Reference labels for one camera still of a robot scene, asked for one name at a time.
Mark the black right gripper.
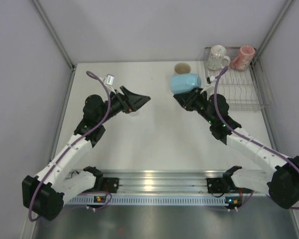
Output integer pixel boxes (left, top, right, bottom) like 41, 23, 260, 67
174, 86, 216, 125

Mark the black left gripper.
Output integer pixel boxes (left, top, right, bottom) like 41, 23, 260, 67
98, 86, 150, 124

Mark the light blue white cup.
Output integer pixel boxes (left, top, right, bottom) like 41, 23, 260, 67
169, 73, 202, 94

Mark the beige tall patterned mug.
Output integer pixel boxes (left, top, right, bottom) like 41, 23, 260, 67
174, 62, 191, 75

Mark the white mug orange inside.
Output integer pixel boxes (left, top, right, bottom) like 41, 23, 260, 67
206, 45, 231, 71

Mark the pink patterned mug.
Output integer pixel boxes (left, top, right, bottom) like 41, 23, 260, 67
229, 45, 256, 71

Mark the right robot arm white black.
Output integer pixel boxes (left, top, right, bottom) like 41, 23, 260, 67
173, 88, 299, 209

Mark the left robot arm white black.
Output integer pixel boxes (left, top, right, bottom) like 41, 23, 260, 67
21, 86, 151, 221

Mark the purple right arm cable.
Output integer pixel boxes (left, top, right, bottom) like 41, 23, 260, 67
213, 66, 299, 211

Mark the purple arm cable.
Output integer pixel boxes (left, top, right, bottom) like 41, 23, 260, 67
28, 71, 113, 222
213, 66, 299, 211

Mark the metal wire dish rack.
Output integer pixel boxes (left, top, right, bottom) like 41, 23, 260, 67
217, 54, 273, 111

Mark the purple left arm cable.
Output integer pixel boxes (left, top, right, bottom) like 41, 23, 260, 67
28, 71, 113, 222

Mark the aluminium mounting rail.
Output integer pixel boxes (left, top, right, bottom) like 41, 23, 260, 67
64, 169, 272, 195

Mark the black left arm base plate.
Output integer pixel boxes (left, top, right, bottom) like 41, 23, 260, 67
87, 167, 119, 193

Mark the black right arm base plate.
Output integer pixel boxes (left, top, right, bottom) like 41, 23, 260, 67
206, 177, 237, 198

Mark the grey slotted cable duct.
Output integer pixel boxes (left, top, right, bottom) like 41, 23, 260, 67
67, 195, 234, 206

